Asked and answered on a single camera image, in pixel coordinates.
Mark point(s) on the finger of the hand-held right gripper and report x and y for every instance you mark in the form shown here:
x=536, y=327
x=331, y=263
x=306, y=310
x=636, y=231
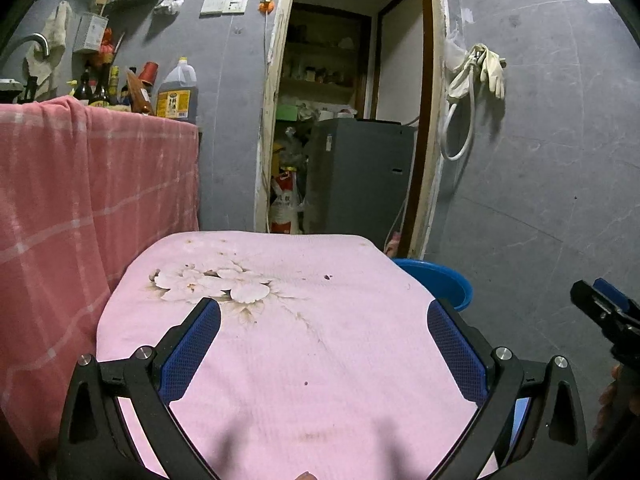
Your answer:
x=595, y=305
x=615, y=296

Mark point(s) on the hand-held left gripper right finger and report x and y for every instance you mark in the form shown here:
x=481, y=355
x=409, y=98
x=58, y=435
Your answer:
x=455, y=355

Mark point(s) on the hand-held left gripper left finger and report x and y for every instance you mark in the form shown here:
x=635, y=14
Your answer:
x=192, y=345

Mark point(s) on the person's right hand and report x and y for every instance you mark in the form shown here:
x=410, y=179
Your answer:
x=609, y=400

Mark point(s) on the blue plastic basin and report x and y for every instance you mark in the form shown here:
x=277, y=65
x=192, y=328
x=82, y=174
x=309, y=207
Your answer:
x=445, y=280

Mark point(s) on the small pink object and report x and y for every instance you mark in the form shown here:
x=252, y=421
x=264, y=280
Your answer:
x=392, y=245

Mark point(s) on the pink floral cloth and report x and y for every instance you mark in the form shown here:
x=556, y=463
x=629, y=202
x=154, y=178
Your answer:
x=325, y=335

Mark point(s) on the red white sack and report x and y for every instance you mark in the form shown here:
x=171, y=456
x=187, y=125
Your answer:
x=285, y=205

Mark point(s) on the pink checked towel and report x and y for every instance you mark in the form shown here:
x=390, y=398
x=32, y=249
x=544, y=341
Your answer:
x=75, y=185

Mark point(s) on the grey washing machine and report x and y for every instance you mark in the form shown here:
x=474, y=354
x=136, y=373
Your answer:
x=355, y=180

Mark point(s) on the large oil bottle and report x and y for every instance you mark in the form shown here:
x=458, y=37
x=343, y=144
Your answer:
x=175, y=85

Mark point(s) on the dark glass bottle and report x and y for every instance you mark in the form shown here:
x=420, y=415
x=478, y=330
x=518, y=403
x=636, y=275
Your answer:
x=101, y=95
x=82, y=92

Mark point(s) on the red cup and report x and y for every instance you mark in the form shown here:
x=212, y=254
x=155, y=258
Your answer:
x=148, y=72

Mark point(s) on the wooden storage shelf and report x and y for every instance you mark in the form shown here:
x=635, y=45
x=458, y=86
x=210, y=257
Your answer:
x=320, y=85

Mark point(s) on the red hanging bag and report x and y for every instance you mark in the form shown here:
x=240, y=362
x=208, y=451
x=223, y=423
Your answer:
x=107, y=47

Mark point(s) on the white cooktop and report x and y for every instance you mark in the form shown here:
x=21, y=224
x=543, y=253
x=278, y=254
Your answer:
x=10, y=92

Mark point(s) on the metal utensil holder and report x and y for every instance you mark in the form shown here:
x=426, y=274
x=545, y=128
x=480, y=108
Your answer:
x=90, y=35

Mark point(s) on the white crumpled plastic bag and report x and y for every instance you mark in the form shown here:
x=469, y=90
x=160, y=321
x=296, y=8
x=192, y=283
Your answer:
x=167, y=2

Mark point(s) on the metal faucet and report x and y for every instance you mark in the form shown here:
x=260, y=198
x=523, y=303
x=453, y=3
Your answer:
x=35, y=36

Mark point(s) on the beige hanging rag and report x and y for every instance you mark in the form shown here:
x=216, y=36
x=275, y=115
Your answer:
x=57, y=25

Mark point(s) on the wooden door frame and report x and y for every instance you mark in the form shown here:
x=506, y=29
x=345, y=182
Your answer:
x=264, y=135

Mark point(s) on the white wall switch panel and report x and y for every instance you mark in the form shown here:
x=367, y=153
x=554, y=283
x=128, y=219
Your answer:
x=225, y=5

